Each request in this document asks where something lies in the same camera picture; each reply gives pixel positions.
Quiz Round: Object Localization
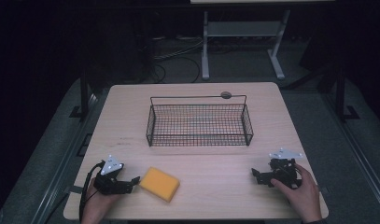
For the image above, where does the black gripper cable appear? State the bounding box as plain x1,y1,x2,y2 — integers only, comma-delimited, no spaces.
78,160,106,222

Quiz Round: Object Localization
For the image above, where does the grey metal floor rail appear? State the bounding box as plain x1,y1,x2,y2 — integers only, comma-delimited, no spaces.
321,92,380,214
31,92,100,224

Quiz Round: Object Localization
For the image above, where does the black floor cable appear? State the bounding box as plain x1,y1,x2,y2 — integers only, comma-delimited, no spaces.
152,55,202,84

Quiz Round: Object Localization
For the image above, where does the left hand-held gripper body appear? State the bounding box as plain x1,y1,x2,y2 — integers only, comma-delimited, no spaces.
93,154,130,196

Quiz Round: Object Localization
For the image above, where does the black wire basket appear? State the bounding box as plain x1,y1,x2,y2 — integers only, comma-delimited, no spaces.
145,94,255,147

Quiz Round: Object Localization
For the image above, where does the white metal stand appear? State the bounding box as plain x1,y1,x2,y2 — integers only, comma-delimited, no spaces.
201,9,291,81

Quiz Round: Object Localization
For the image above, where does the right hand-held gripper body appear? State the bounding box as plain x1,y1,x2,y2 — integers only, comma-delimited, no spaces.
269,147,304,190

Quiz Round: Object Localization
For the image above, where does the grey floor cable bundle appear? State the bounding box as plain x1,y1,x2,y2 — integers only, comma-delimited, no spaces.
152,37,204,61

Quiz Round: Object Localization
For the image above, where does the black stand post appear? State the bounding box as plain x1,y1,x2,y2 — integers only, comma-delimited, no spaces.
69,69,90,120
334,66,360,123

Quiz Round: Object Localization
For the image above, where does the person's left hand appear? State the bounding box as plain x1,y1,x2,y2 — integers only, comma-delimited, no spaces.
81,178,123,224

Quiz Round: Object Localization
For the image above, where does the person's right hand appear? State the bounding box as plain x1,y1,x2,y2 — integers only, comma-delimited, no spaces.
270,163,323,224

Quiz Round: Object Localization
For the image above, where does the yellow sponge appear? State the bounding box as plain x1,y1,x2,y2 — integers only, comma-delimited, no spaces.
138,166,181,203

